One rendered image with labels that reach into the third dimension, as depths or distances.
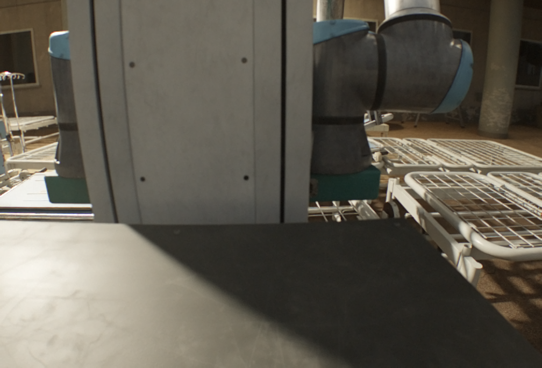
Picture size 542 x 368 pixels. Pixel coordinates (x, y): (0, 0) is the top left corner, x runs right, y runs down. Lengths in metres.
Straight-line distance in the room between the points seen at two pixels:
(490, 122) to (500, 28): 1.81
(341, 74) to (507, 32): 6.54
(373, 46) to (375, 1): 7.35
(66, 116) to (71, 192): 0.15
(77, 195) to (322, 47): 0.53
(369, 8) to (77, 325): 7.76
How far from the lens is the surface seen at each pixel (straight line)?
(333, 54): 0.54
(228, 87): 0.42
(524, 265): 2.24
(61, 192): 0.67
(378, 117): 1.24
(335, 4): 1.01
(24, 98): 8.94
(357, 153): 0.57
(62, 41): 0.63
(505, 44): 6.98
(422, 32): 0.61
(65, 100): 0.63
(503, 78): 6.94
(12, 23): 9.13
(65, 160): 0.64
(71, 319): 0.27
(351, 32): 0.56
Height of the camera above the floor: 1.01
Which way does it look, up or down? 16 degrees down
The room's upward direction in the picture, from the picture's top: straight up
